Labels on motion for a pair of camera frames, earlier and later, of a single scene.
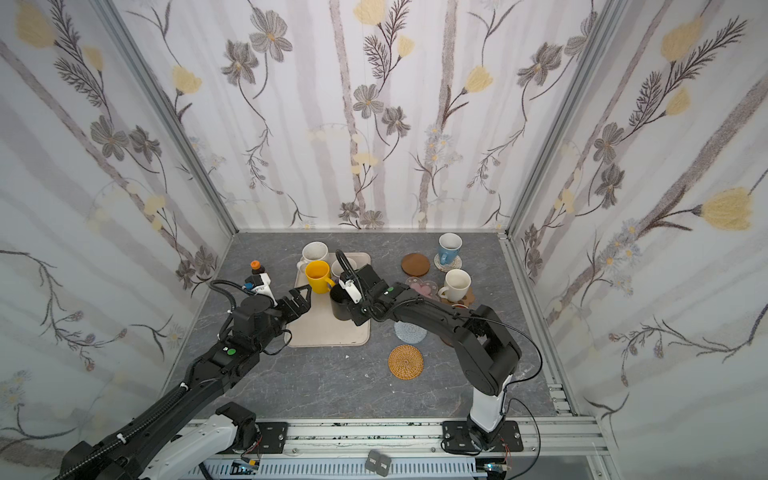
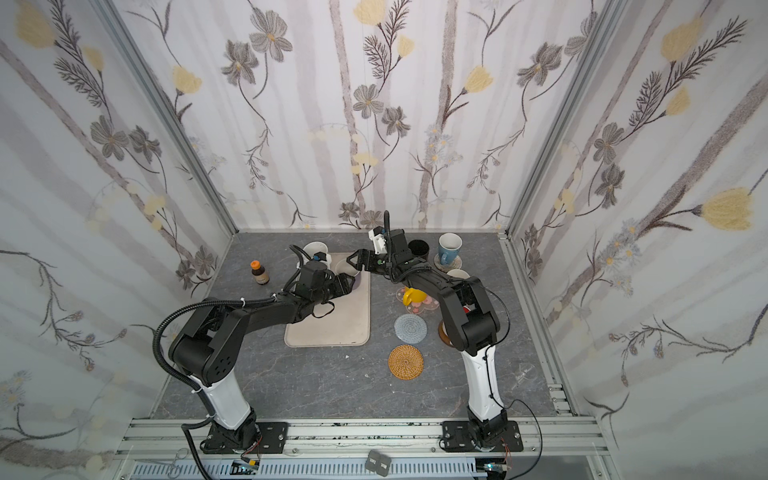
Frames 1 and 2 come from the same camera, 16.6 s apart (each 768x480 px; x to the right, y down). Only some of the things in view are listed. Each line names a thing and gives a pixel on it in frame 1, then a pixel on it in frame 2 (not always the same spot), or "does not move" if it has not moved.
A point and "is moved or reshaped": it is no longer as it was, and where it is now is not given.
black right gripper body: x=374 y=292 -> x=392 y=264
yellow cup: x=318 y=272 is moved or reshaped
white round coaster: x=457 y=264 does not move
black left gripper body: x=291 y=303 -> x=341 y=285
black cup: x=340 y=304 -> x=419 y=248
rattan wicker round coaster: x=405 y=362 does not move
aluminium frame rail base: x=527 y=449 does not move
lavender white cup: x=336 y=266 does not move
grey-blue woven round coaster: x=409 y=333 does not move
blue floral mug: x=449 y=245 does not move
